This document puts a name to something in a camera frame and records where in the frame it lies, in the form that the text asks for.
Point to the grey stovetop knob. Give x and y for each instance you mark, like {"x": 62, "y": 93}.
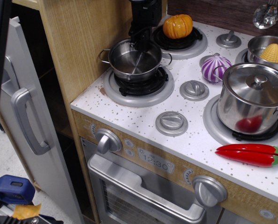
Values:
{"x": 171, "y": 124}
{"x": 229, "y": 40}
{"x": 194, "y": 90}

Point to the grey stovetop knob back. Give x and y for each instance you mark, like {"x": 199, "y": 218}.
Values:
{"x": 229, "y": 40}

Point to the steel bowl back right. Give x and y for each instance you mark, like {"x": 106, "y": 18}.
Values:
{"x": 256, "y": 47}

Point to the orange toy pumpkin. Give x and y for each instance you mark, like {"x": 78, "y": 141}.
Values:
{"x": 178, "y": 26}

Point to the grey fridge door handle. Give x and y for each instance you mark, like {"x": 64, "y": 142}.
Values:
{"x": 18, "y": 103}

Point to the front right stove burner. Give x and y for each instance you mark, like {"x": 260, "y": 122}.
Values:
{"x": 225, "y": 136}

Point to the blue clamp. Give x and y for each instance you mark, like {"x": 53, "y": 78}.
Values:
{"x": 16, "y": 190}

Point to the grey stovetop knob middle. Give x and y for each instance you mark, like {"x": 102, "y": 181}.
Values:
{"x": 194, "y": 90}

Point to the right oven dial knob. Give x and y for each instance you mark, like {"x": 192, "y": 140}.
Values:
{"x": 208, "y": 191}

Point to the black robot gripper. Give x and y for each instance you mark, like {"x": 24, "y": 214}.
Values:
{"x": 146, "y": 14}

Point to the front left stove burner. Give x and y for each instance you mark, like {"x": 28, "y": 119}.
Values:
{"x": 142, "y": 94}

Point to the small steel two-handled pan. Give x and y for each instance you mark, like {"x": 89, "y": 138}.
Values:
{"x": 131, "y": 65}

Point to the hanging metal ladle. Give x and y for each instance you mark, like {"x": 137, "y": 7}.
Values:
{"x": 266, "y": 15}

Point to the red toy chili pepper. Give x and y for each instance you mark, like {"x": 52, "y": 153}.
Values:
{"x": 260, "y": 155}

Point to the purple striped toy onion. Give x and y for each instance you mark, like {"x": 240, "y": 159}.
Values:
{"x": 214, "y": 67}

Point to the yellow tape piece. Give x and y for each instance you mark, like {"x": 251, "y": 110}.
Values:
{"x": 26, "y": 211}

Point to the steel pot lid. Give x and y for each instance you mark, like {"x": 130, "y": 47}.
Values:
{"x": 253, "y": 83}

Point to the yellow toy corn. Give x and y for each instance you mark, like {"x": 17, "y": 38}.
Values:
{"x": 270, "y": 54}

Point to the oven clock display panel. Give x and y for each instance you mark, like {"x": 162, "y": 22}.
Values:
{"x": 155, "y": 160}

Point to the large steel pot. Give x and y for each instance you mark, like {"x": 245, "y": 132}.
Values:
{"x": 242, "y": 117}

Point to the grey fridge door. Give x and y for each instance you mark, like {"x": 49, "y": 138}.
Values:
{"x": 48, "y": 171}

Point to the left oven dial knob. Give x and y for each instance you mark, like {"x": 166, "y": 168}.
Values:
{"x": 107, "y": 141}

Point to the oven dial knob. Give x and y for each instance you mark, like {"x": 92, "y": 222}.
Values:
{"x": 208, "y": 191}
{"x": 107, "y": 141}

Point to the grey stovetop knob front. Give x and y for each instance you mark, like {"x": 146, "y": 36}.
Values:
{"x": 171, "y": 124}

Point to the stove burner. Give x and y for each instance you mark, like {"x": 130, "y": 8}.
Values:
{"x": 142, "y": 94}
{"x": 184, "y": 48}
{"x": 225, "y": 136}

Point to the back left stove burner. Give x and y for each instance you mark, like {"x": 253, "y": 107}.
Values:
{"x": 184, "y": 48}

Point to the silver oven door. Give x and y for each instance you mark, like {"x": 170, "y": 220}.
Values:
{"x": 126, "y": 193}

